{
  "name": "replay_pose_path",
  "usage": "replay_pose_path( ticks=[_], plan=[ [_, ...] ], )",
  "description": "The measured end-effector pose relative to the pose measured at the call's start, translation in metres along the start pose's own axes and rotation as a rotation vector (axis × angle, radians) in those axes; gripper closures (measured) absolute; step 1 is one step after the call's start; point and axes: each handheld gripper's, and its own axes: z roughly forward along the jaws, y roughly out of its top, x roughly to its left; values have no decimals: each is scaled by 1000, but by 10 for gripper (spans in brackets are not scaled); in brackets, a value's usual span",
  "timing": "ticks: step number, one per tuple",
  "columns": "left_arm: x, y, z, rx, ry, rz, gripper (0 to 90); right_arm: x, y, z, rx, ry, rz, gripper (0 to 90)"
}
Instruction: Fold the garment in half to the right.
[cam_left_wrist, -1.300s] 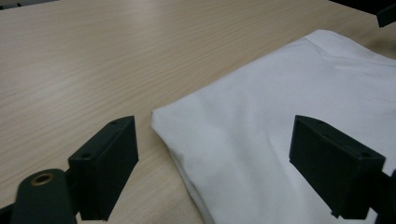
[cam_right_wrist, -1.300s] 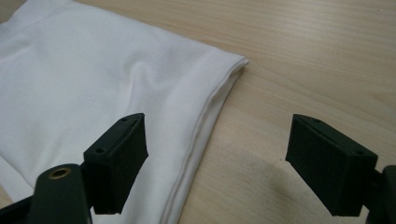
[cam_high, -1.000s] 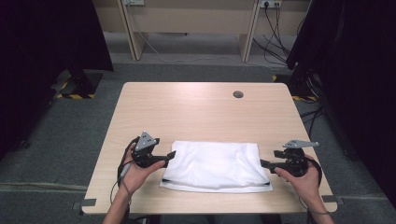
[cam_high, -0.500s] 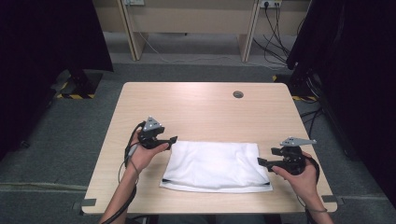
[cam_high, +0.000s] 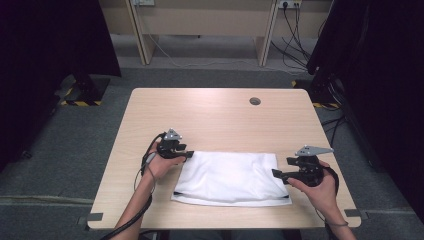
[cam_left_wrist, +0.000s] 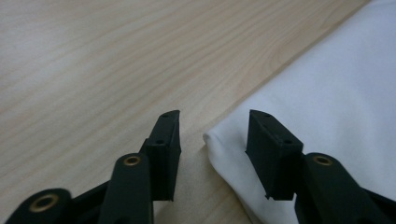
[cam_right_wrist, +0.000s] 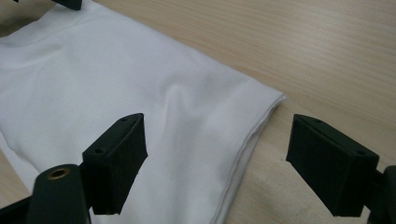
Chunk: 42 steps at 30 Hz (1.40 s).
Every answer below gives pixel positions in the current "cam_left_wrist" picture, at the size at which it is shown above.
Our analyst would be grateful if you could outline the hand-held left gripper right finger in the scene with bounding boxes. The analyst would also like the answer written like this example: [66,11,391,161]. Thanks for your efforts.
[245,108,304,202]

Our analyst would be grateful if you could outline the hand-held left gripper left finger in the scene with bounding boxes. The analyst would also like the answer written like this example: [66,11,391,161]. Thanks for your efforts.
[141,109,182,202]

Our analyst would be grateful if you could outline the white garment with black trim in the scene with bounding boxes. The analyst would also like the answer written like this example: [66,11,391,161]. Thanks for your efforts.
[203,0,396,224]

